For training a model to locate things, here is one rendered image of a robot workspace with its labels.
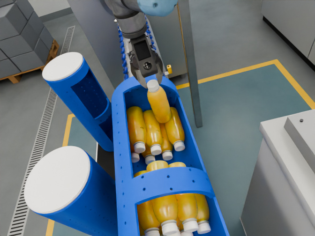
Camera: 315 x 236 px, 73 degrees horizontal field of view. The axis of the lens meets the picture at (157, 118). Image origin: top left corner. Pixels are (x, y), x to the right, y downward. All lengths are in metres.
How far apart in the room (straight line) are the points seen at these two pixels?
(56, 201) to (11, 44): 3.02
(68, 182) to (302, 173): 0.76
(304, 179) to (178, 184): 0.31
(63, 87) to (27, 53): 2.28
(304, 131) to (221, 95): 1.76
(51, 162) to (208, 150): 1.36
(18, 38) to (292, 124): 3.41
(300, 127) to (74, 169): 0.78
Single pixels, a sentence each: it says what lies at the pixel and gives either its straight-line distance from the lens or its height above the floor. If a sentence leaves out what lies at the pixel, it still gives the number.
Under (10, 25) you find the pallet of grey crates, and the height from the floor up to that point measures 0.80.
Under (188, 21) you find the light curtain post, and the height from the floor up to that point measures 1.08.
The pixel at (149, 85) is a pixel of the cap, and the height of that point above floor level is 1.26.
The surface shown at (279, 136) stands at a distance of 0.71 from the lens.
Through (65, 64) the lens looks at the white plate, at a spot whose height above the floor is 1.04.
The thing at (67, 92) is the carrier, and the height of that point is 0.92.
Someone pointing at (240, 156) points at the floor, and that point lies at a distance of 1.96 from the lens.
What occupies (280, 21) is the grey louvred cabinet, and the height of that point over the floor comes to 0.20.
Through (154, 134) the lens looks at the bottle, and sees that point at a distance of 0.79.
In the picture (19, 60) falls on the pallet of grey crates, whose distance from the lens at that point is 3.82.
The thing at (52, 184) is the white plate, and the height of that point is 1.04.
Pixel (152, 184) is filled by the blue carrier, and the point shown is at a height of 1.23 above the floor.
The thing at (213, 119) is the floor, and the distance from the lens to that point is 2.16.
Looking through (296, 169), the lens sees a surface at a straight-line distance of 0.66.
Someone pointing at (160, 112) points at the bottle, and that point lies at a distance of 0.78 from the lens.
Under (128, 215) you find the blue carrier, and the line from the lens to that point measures 0.57.
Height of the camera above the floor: 1.72
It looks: 49 degrees down
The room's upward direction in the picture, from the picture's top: 20 degrees counter-clockwise
